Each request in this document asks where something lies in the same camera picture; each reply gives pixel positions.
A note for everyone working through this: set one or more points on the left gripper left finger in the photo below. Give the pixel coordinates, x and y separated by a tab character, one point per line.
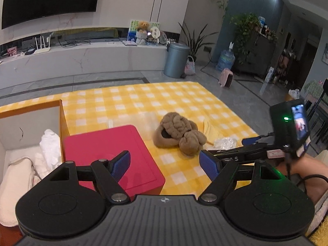
107	175

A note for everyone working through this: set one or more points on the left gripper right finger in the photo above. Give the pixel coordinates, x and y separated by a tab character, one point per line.
222	173

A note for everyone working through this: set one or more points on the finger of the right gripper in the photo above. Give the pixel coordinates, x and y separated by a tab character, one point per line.
250	141

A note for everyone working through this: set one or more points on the white cloth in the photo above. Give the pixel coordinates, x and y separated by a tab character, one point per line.
50	157

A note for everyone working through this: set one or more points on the person right hand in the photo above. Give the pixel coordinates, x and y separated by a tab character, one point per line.
306	166

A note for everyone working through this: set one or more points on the clear plastic bag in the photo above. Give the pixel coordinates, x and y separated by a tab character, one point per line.
225	143

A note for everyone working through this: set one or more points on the red cube box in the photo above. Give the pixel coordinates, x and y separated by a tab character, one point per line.
135	171

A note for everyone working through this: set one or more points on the brown knotted plush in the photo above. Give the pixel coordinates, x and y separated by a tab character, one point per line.
177	131

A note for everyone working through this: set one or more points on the pink space heater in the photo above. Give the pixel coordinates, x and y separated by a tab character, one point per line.
226	78

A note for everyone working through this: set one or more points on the yellow checkered tablecloth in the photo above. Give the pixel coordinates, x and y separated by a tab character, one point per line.
264	208

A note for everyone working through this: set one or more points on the blue water jug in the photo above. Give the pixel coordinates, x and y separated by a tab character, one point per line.
226	58

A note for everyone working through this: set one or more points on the pink woven small bag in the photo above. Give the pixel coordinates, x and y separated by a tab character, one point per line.
190	66

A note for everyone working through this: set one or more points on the orange cardboard box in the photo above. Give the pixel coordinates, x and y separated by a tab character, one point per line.
21	133

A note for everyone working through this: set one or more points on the dark cabinet with plants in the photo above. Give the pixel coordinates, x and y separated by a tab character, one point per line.
254	44

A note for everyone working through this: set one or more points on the green leafy floor plant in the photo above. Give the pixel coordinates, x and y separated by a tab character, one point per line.
194	41

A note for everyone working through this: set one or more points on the grey blue trash bin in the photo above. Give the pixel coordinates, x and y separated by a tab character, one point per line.
176	60

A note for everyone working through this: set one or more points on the white marble tv console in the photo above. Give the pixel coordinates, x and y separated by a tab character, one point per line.
84	59

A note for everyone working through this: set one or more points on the white wifi router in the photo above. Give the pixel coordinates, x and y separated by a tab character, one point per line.
43	45

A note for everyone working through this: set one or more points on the teddy bear plush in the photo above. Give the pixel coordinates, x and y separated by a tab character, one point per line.
142	26

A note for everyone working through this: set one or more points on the gripper mounted camera display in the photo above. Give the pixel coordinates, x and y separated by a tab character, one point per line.
290	126

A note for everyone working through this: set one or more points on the cream drawstring bag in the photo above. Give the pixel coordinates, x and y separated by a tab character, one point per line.
19	178

